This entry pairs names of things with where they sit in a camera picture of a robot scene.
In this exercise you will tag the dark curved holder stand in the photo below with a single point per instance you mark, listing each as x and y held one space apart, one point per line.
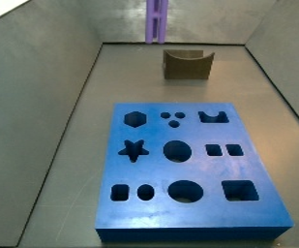
186 64

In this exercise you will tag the blue shape sorting board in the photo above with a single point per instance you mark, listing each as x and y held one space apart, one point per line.
184 178

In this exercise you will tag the purple three prong peg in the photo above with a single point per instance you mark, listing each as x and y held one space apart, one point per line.
157 21

